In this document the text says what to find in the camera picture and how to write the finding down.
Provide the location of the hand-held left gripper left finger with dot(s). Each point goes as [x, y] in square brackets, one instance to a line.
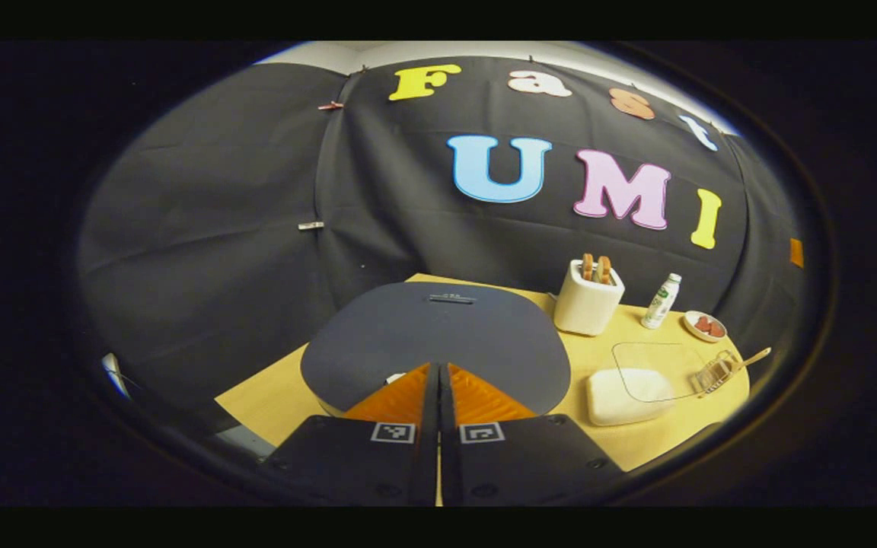
[429, 457]

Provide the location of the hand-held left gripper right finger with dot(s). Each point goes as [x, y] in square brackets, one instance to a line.
[450, 457]

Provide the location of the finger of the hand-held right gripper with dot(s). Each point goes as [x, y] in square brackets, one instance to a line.
[796, 253]

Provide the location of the wooden spoon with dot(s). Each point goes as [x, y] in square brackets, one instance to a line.
[754, 356]

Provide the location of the dark blue rice cooker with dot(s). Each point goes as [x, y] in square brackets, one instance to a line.
[438, 335]

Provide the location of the clear chopstick holder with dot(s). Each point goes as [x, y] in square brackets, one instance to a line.
[716, 377]

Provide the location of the red meat slice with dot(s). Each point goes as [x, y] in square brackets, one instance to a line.
[703, 325]
[715, 329]

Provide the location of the white round plate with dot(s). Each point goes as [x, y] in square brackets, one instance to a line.
[691, 329]

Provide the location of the white bottle green label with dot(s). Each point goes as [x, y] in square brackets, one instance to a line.
[659, 304]

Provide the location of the clear plastic container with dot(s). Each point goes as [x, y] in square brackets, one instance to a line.
[663, 358]

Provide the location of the toasted bread slice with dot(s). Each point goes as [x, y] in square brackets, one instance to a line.
[587, 268]
[604, 270]

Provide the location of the white toaster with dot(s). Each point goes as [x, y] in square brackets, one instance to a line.
[587, 308]

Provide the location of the silver clip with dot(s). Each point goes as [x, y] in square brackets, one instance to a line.
[310, 225]

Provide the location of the black backdrop cloth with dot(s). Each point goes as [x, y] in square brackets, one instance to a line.
[218, 228]

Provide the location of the pink clothes peg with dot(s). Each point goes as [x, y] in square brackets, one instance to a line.
[330, 106]

